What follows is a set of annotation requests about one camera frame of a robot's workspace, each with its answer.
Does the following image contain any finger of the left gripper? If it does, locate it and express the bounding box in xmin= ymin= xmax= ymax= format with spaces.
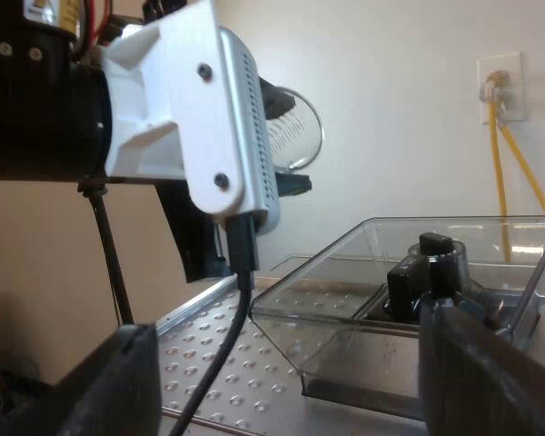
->
xmin=274 ymin=171 xmax=313 ymax=197
xmin=257 ymin=75 xmax=297 ymax=122

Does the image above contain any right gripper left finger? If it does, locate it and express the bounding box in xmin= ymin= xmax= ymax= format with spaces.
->
xmin=0 ymin=322 xmax=164 ymax=436

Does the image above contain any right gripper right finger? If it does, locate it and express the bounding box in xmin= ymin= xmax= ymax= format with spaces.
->
xmin=419 ymin=296 xmax=545 ymax=436

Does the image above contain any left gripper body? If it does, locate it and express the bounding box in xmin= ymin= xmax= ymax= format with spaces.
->
xmin=154 ymin=179 xmax=237 ymax=285

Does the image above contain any clear measuring glass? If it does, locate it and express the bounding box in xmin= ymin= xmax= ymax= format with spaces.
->
xmin=265 ymin=84 xmax=324 ymax=172

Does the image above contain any steel espresso machine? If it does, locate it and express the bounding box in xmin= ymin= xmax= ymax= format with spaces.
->
xmin=154 ymin=253 xmax=431 ymax=436

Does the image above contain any clear bean box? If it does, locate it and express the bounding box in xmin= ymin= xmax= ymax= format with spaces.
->
xmin=249 ymin=214 xmax=545 ymax=421

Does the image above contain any silver camera box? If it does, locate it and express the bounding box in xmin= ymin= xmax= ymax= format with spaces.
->
xmin=216 ymin=25 xmax=283 ymax=236

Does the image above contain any black camera cable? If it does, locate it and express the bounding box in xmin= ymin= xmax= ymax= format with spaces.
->
xmin=169 ymin=211 xmax=261 ymax=436

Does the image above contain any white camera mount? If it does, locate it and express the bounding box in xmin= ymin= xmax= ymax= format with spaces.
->
xmin=100 ymin=0 xmax=247 ymax=215

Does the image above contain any yellow cable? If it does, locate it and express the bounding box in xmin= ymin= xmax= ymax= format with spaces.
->
xmin=489 ymin=102 xmax=512 ymax=263
xmin=498 ymin=120 xmax=545 ymax=219

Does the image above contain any white wall outlet plate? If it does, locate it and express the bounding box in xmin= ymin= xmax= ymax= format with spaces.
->
xmin=476 ymin=50 xmax=526 ymax=125

